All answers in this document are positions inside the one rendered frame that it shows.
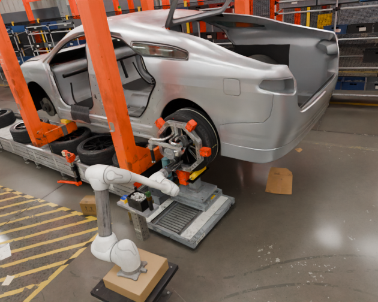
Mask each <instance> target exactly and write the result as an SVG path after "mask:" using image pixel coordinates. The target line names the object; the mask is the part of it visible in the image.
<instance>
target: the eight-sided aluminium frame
mask: <svg viewBox="0 0 378 302"><path fill-rule="evenodd" d="M186 125H187V123H185V122H178V121H174V120H168V121H167V122H165V123H164V125H163V126H162V127H161V128H160V130H159V131H158V132H157V139H162V138H164V135H163V133H164V132H165V130H166V129H167V128H168V127H169V126H173V127H178V128H182V129H183V130H184V131H185V132H186V133H187V135H188V136H189V137H190V138H191V139H192V140H193V141H194V142H195V145H196V155H197V161H196V162H195V163H194V164H193V165H192V166H189V165H185V164H181V167H182V170H183V171H187V172H189V173H190V172H191V171H193V170H194V169H195V168H196V167H197V166H198V165H199V164H200V163H201V162H202V161H203V160H204V157H203V156H200V152H199V150H200V149H201V148H202V140H201V139H200V137H199V136H198V135H197V134H196V133H195V132H194V131H191V132H189V131H188V130H187V129H185V127H186ZM164 150H165V147H163V146H159V151H160V153H161V154H162V155H163V156H164V157H166V156H165V154H164ZM170 162H175V159H174V158H173V159H170Z"/></svg>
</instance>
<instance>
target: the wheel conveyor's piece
mask: <svg viewBox="0 0 378 302"><path fill-rule="evenodd" d="M49 122H50V124H51V125H55V124H59V123H58V122H53V121H49ZM53 123H54V124H53ZM0 142H1V144H2V147H3V149H4V150H7V151H9V152H12V153H15V154H17V155H19V156H22V157H23V158H24V160H25V161H26V162H25V163H27V164H29V162H28V161H27V160H28V159H30V160H31V158H30V156H29V153H28V151H27V148H26V146H27V145H31V146H33V144H32V142H31V143H21V144H20V143H18V142H15V141H14V140H13V138H10V139H7V138H4V137H0ZM34 147H35V146H34ZM37 148H38V147H37Z"/></svg>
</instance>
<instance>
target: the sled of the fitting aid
mask: <svg viewBox="0 0 378 302"><path fill-rule="evenodd" d="M221 196H222V189H220V188H217V189H216V190H215V191H214V192H213V193H212V194H211V195H210V196H209V197H208V198H207V199H206V200H205V201H204V202H203V203H202V202H200V201H196V200H193V199H191V198H188V197H185V196H182V195H179V194H178V195H177V196H174V197H173V196H170V199H171V200H174V201H177V202H179V203H183V204H185V205H188V206H190V207H194V208H196V209H199V210H202V211H204V212H206V211H207V210H208V209H209V208H210V207H211V206H212V205H213V203H215V202H216V200H218V199H219V197H221Z"/></svg>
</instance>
